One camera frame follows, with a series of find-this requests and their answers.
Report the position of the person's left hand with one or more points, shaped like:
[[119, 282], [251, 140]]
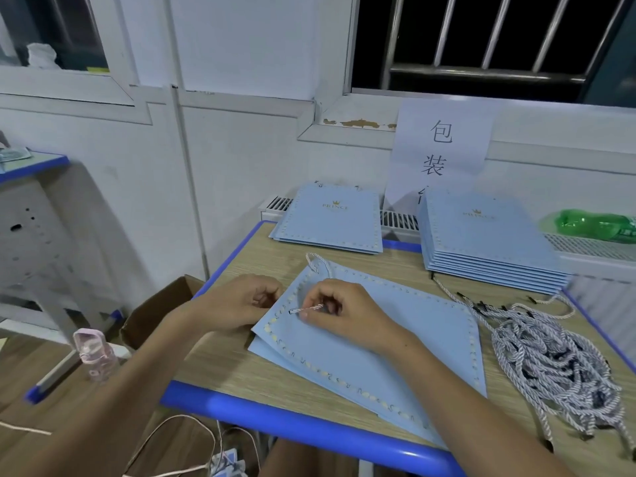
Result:
[[236, 303]]

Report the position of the person's right hand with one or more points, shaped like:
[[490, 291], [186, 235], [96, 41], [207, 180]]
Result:
[[353, 315]]

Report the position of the stack of blue paper bags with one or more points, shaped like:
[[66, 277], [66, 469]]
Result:
[[492, 233]]

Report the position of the person's left forearm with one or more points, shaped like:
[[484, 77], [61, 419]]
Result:
[[109, 402]]

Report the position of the person's right forearm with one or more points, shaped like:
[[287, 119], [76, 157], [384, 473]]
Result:
[[477, 412]]

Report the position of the person's leg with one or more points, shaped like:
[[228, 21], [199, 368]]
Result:
[[308, 460]]

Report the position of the blue-edged wooden desk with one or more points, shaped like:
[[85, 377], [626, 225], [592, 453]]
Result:
[[224, 362]]

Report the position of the brown cardboard box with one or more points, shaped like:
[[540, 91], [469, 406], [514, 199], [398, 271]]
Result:
[[159, 311]]

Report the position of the pink water bottle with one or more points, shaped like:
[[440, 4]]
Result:
[[96, 354]]

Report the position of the white power strip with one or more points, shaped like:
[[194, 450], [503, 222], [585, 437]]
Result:
[[229, 464]]

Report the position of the white paper sign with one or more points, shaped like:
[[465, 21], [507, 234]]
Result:
[[437, 149]]

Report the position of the grey metal desk blue edge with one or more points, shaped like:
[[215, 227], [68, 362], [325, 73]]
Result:
[[40, 243]]

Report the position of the green plastic bottle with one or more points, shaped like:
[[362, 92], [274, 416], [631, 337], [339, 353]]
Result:
[[596, 226]]

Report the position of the metal window grille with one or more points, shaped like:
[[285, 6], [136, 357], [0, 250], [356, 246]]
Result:
[[477, 72]]

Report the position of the white framed window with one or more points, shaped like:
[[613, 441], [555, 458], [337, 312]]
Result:
[[60, 44]]

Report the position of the small white container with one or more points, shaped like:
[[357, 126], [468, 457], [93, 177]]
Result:
[[43, 56]]

